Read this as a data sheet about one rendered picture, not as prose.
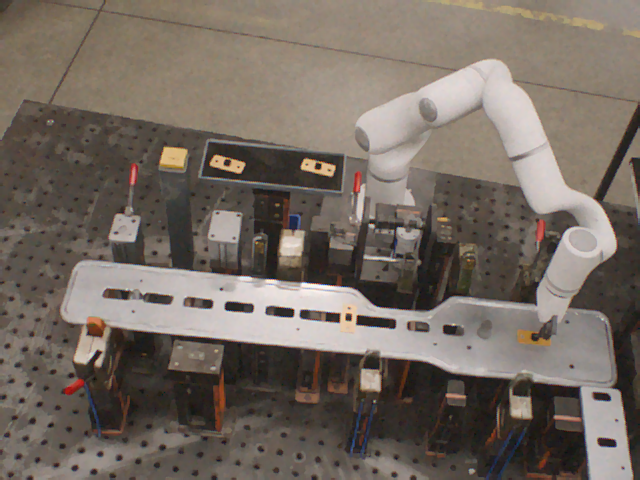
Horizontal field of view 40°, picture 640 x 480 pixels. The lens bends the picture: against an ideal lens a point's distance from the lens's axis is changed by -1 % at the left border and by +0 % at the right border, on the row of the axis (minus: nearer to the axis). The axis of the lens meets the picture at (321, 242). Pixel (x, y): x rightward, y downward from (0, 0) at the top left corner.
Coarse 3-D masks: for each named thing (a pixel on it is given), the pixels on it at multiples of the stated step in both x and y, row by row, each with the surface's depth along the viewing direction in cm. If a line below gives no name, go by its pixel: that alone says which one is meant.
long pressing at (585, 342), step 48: (96, 288) 219; (144, 288) 220; (192, 288) 221; (240, 288) 222; (288, 288) 223; (336, 288) 223; (192, 336) 213; (240, 336) 213; (288, 336) 214; (336, 336) 215; (384, 336) 216; (432, 336) 217; (576, 336) 220; (576, 384) 212
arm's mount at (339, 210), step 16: (352, 160) 277; (352, 176) 273; (416, 176) 274; (432, 176) 274; (352, 192) 269; (416, 192) 270; (432, 192) 270; (336, 208) 266; (352, 208) 265; (368, 240) 259
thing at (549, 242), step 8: (544, 232) 212; (552, 232) 212; (544, 240) 212; (552, 240) 211; (544, 248) 214; (552, 248) 210; (536, 256) 218; (544, 256) 217; (552, 256) 215; (536, 264) 217; (544, 264) 218; (544, 272) 219
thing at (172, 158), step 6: (168, 150) 227; (174, 150) 227; (180, 150) 227; (186, 150) 228; (162, 156) 226; (168, 156) 226; (174, 156) 226; (180, 156) 226; (162, 162) 225; (168, 162) 225; (174, 162) 225; (180, 162) 225; (180, 168) 225
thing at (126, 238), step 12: (120, 216) 226; (132, 216) 226; (120, 228) 224; (132, 228) 223; (120, 240) 221; (132, 240) 221; (120, 252) 225; (132, 252) 225; (132, 264) 229; (144, 264) 240
